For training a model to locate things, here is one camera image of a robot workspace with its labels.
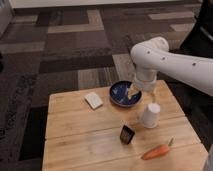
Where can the white ceramic cup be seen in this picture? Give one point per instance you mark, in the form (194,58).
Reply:
(150,116)

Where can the white rectangular sponge block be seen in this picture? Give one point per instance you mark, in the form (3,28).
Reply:
(93,100)

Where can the dark brown eraser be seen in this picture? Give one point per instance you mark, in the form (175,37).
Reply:
(126,135)

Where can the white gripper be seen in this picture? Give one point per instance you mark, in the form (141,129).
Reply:
(144,80)

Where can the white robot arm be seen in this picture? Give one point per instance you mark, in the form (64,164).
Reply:
(153,56)

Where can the orange carrot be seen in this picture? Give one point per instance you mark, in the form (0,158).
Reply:
(158,151)

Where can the dark chair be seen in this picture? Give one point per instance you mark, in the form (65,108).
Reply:
(199,41)

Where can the blue ceramic bowl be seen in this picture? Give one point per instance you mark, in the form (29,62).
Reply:
(118,93)

